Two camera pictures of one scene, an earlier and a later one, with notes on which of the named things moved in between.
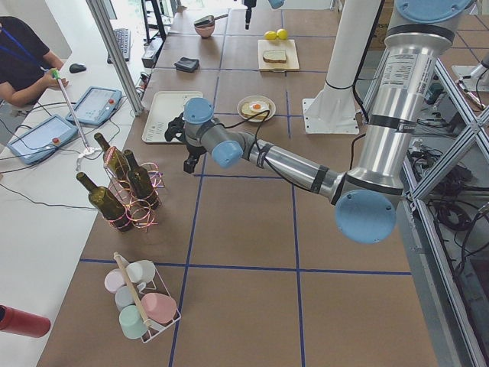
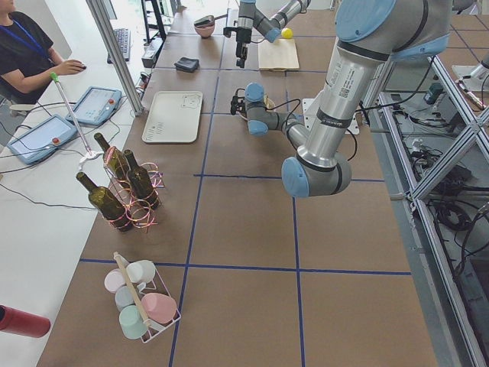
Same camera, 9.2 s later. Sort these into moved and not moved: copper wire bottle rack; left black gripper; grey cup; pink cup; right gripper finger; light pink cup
Moved: left black gripper; right gripper finger
Not moved: grey cup; copper wire bottle rack; light pink cup; pink cup
